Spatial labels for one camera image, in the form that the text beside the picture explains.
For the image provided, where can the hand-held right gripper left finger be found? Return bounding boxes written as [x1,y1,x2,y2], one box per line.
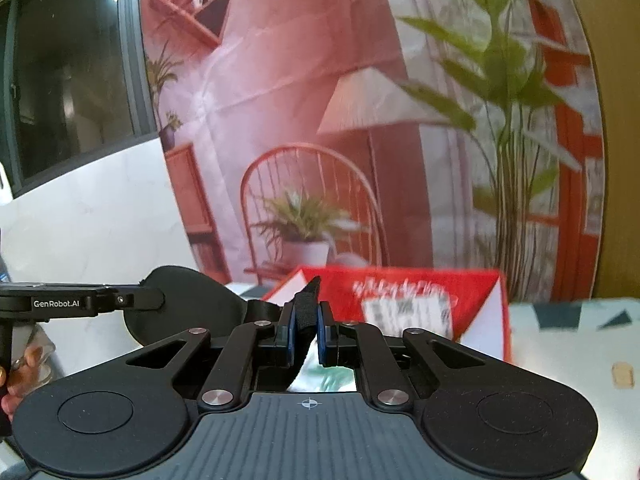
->
[125,301,297,413]

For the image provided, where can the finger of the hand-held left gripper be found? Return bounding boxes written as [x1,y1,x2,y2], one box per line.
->
[96,285,166,317]

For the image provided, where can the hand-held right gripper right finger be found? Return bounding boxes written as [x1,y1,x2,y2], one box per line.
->
[317,301,486,408]

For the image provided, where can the black eye mask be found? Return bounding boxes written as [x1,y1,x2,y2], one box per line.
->
[124,266,322,393]

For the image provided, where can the red strawberry print cardboard box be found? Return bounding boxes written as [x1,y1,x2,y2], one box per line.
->
[262,266,513,363]

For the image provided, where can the person's left hand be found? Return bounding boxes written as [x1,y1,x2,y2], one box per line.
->
[0,342,53,423]

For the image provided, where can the dark framed window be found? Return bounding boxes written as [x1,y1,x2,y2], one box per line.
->
[0,0,161,196]

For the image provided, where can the cartoon print white tablecloth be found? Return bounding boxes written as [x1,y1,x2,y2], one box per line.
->
[225,282,640,476]

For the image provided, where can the printed room scene wall backdrop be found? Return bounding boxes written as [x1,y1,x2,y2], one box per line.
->
[140,0,606,306]

